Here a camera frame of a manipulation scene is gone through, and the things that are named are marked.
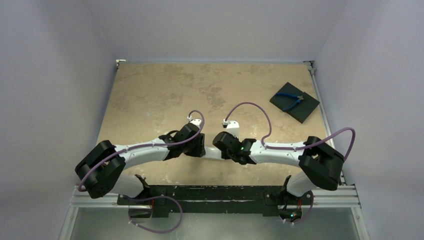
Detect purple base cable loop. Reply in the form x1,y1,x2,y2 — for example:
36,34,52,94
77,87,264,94
127,195,183,235

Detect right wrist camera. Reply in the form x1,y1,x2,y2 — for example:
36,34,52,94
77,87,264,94
222,119,240,138

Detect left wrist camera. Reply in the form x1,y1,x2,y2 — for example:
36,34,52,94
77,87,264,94
187,116,203,128

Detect white remote control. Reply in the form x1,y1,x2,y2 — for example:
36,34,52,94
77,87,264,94
202,146,228,160

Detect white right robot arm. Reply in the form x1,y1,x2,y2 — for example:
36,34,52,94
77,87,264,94
212,131,345,204

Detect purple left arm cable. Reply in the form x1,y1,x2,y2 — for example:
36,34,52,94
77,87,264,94
77,109,206,193

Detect blue handled pliers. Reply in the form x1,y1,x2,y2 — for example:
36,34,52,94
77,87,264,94
274,92,306,113

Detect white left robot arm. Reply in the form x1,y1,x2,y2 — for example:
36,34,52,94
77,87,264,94
75,118,204,205

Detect aluminium frame rail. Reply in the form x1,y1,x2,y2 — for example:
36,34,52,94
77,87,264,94
59,185,368,240

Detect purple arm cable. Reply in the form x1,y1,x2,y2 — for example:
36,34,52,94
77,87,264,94
223,101,357,163
77,109,206,193

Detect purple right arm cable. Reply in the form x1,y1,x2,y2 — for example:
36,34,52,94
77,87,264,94
223,101,357,163

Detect black flat box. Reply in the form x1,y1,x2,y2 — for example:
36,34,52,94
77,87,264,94
269,82,320,124

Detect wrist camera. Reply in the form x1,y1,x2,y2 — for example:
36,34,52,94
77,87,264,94
187,116,203,128
222,119,240,138

